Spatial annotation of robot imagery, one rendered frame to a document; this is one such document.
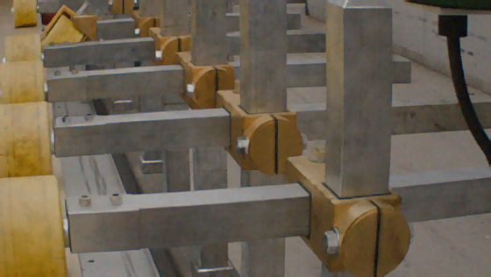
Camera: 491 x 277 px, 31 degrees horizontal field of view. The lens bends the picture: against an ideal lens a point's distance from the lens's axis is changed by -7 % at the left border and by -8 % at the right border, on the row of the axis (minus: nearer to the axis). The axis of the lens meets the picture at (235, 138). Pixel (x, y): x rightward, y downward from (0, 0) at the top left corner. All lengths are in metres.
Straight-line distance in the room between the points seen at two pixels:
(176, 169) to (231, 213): 0.73
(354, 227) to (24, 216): 0.21
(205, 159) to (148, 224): 0.48
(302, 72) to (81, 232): 0.59
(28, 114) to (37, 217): 0.26
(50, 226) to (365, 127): 0.21
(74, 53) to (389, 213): 0.83
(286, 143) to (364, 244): 0.25
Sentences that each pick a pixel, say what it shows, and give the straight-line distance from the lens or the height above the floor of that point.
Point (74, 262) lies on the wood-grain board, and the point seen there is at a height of 0.90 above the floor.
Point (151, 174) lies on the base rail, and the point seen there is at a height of 0.70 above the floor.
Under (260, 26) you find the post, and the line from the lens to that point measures 0.83.
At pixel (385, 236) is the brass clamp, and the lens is 0.60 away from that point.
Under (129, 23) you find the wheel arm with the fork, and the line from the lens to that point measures 1.61.
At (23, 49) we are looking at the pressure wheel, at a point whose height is 0.96.
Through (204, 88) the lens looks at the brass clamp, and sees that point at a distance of 1.06.
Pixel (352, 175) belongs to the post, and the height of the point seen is 0.99.
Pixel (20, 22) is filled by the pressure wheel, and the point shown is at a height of 0.92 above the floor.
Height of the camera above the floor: 1.16
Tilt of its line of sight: 14 degrees down
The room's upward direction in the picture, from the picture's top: straight up
